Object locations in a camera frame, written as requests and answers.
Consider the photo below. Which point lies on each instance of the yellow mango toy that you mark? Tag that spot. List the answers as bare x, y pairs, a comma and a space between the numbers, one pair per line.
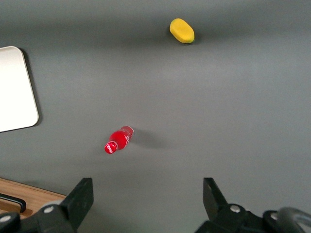
182, 30

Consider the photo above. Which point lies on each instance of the cream white rectangular tray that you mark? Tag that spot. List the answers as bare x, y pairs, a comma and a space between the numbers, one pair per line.
14, 89

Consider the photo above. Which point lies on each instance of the red plastic soda bottle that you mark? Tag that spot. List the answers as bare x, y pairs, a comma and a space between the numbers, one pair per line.
119, 140

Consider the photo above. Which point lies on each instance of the light wooden board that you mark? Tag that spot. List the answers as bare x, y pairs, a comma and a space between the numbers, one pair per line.
34, 196

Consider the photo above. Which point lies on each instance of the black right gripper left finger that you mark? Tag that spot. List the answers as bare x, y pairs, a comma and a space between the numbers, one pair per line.
79, 201

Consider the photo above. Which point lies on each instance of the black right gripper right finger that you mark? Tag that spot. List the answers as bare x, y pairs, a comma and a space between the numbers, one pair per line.
215, 201

